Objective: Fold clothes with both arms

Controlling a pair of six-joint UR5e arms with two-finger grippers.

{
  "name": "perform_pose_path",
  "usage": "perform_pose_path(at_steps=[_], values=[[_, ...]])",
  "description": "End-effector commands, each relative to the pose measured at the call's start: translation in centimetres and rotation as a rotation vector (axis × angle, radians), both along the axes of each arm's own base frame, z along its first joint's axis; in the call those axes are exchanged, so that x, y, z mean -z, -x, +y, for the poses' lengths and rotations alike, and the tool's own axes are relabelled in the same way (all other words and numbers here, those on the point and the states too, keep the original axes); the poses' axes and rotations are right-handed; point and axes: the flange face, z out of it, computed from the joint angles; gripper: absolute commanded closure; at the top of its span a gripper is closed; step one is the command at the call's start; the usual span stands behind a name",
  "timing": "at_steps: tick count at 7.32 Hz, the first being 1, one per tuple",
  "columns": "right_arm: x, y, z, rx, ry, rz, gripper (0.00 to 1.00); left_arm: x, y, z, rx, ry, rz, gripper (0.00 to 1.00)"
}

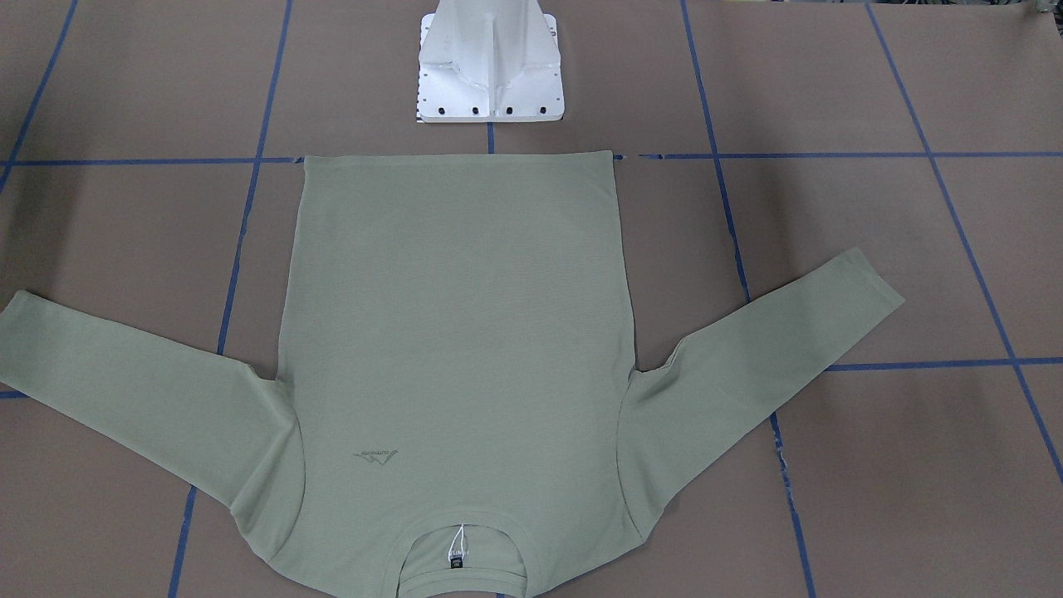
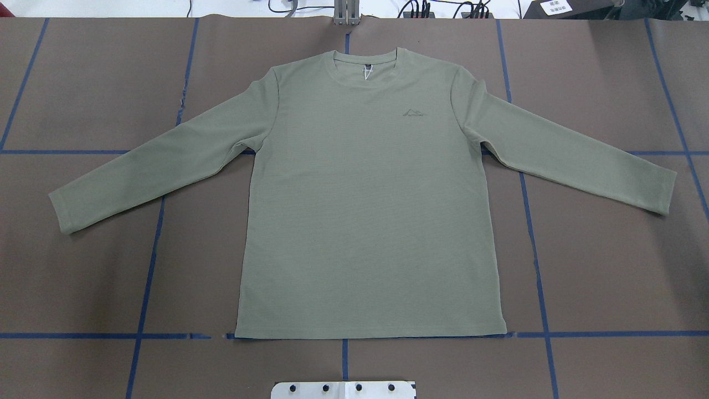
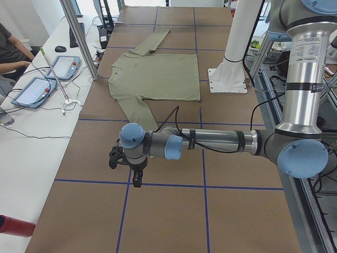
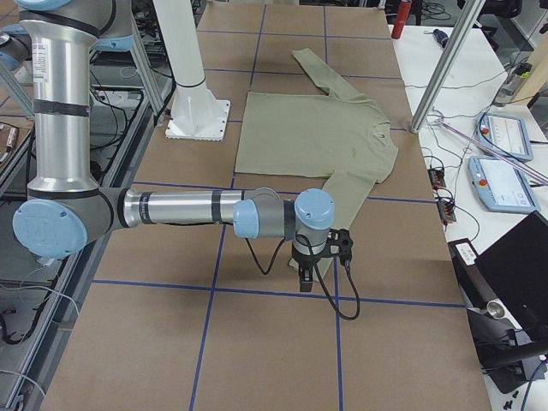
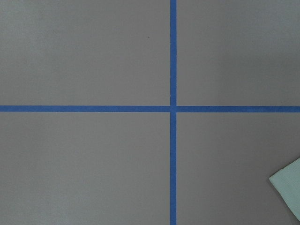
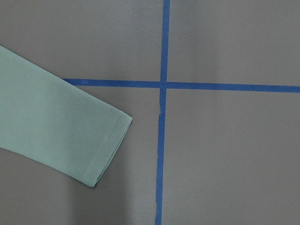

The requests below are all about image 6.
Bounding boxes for blue tape grid lines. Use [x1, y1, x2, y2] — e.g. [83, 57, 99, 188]
[64, 0, 300, 225]

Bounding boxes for olive green long-sleeve shirt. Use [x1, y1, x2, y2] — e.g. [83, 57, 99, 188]
[0, 47, 132, 187]

